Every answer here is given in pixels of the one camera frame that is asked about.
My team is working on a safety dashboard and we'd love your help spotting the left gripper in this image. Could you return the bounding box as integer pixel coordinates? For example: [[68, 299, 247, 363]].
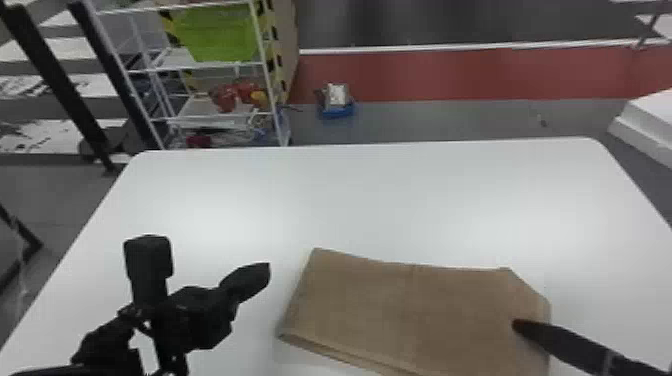
[[157, 262, 272, 351]]

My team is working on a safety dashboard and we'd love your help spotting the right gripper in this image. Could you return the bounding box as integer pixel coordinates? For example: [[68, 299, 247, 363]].
[[511, 317, 672, 376]]

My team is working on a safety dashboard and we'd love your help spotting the white slab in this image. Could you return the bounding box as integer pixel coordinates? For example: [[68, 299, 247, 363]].
[[607, 89, 672, 170]]

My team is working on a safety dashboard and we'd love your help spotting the blue basket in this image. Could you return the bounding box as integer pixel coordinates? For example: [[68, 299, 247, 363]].
[[314, 82, 357, 120]]

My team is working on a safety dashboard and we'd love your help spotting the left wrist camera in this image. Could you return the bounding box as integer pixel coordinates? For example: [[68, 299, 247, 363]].
[[123, 234, 175, 315]]

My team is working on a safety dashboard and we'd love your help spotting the white wire rack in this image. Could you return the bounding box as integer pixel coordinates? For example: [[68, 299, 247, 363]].
[[68, 0, 293, 151]]

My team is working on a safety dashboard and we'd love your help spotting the beige towel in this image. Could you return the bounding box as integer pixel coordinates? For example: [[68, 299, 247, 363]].
[[277, 247, 552, 376]]

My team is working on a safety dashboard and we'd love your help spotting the black post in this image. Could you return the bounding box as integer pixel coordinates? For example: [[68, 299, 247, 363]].
[[67, 0, 165, 152], [0, 0, 123, 176]]

